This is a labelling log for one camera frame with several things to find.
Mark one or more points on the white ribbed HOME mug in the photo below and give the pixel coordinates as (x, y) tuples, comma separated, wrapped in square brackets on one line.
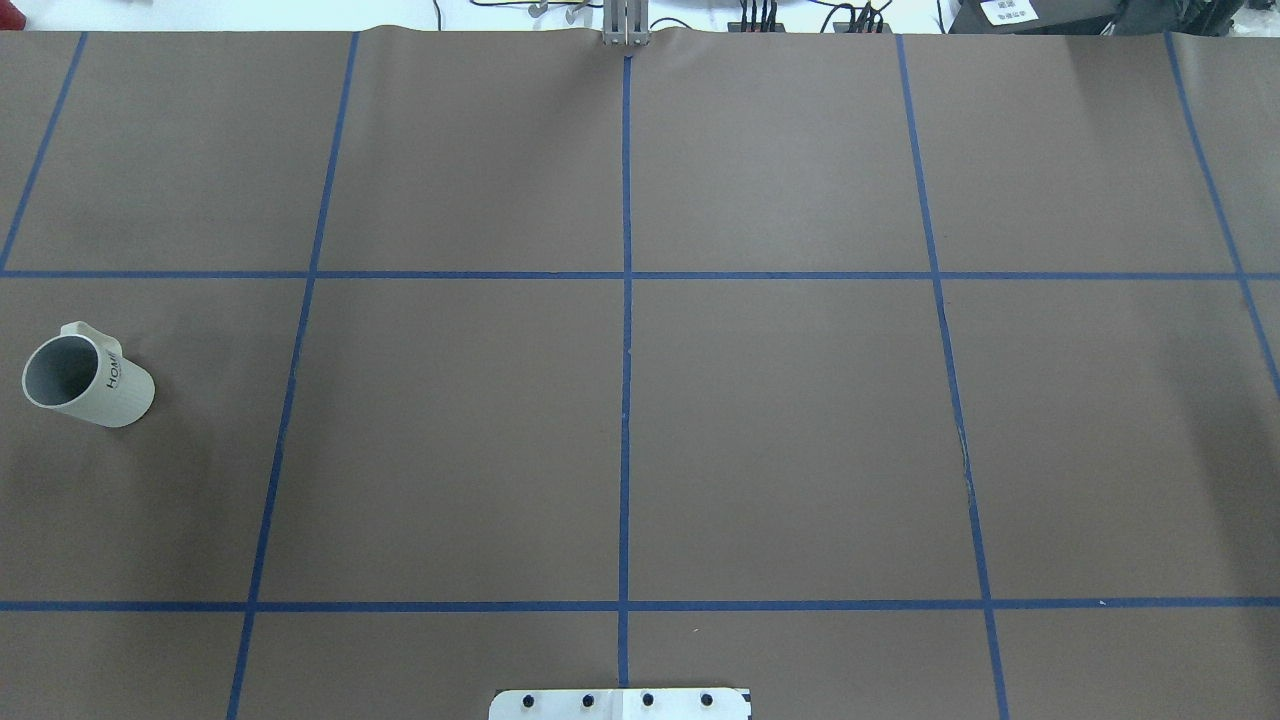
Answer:
[(84, 373)]

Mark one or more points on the brown paper table mat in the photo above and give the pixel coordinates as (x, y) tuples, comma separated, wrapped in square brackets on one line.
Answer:
[(887, 377)]

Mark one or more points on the black orange connector block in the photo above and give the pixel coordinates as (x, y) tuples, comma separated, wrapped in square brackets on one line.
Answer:
[(757, 17), (866, 18)]

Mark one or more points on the black box with label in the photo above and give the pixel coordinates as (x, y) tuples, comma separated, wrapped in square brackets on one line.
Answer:
[(1092, 18)]

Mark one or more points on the aluminium frame post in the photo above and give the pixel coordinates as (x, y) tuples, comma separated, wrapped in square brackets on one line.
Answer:
[(625, 23)]

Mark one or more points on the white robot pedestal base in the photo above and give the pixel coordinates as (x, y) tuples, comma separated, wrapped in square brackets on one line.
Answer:
[(623, 703)]

